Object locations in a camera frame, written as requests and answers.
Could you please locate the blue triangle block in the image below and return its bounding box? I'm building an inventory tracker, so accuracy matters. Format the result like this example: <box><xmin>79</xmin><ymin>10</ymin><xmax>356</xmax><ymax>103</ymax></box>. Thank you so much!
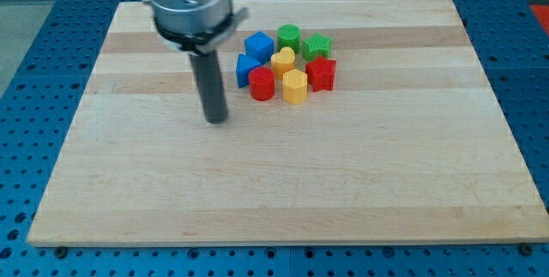
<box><xmin>235</xmin><ymin>54</ymin><xmax>262</xmax><ymax>88</ymax></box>

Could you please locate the yellow heart block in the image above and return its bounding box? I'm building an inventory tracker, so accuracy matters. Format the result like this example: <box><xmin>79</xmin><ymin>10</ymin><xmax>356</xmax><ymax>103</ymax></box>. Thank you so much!
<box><xmin>270</xmin><ymin>47</ymin><xmax>295</xmax><ymax>79</ymax></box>

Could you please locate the yellow hexagon block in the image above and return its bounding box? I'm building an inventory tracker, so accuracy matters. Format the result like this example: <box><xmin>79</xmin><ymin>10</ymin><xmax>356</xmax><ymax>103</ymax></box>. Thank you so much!
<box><xmin>282</xmin><ymin>69</ymin><xmax>308</xmax><ymax>105</ymax></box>

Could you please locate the blue cube block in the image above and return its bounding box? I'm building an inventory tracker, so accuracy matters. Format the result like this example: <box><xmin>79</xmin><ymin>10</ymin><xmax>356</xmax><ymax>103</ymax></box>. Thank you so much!
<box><xmin>244</xmin><ymin>32</ymin><xmax>275</xmax><ymax>64</ymax></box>

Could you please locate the red cylinder block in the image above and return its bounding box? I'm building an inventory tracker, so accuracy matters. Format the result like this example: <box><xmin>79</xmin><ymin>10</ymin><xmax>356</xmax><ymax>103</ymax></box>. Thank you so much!
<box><xmin>248</xmin><ymin>67</ymin><xmax>275</xmax><ymax>101</ymax></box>

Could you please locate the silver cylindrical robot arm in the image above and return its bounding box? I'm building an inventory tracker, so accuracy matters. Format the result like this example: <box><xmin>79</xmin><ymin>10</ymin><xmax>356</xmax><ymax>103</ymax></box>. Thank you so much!
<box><xmin>144</xmin><ymin>0</ymin><xmax>249</xmax><ymax>54</ymax></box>

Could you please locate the light wooden board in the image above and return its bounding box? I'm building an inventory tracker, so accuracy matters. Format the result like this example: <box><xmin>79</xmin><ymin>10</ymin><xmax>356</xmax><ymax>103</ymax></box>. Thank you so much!
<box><xmin>27</xmin><ymin>0</ymin><xmax>548</xmax><ymax>247</ymax></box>

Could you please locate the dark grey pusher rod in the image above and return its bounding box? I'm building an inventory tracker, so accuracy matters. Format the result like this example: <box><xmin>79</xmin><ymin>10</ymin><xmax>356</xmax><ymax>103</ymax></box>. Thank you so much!
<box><xmin>189</xmin><ymin>51</ymin><xmax>228</xmax><ymax>123</ymax></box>

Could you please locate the green cylinder block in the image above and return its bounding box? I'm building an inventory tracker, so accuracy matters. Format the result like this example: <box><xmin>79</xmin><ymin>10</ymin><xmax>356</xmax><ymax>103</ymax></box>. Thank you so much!
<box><xmin>277</xmin><ymin>24</ymin><xmax>301</xmax><ymax>53</ymax></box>

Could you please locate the red star block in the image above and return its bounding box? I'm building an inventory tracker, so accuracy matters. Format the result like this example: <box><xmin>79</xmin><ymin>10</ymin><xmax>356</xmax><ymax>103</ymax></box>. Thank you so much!
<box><xmin>305</xmin><ymin>56</ymin><xmax>337</xmax><ymax>93</ymax></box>

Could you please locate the green star block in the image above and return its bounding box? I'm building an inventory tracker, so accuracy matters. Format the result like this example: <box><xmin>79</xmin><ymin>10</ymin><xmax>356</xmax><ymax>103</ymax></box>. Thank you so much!
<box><xmin>302</xmin><ymin>33</ymin><xmax>332</xmax><ymax>62</ymax></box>

